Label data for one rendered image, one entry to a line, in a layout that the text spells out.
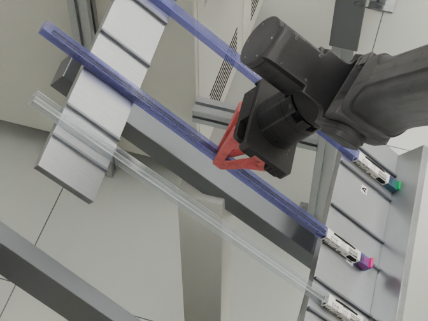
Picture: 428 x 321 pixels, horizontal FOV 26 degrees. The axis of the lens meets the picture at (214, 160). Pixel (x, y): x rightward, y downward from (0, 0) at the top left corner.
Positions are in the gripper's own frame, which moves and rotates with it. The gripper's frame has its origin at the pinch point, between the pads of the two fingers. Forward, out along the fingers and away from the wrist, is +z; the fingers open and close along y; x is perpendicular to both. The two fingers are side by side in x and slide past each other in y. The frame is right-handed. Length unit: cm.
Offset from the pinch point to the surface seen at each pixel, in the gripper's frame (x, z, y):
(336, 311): 21.4, 0.9, 8.7
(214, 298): 21.3, 27.4, -2.0
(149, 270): 39, 82, -38
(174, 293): 44, 78, -33
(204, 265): 14.5, 21.3, -1.5
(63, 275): -10.6, 6.9, 20.1
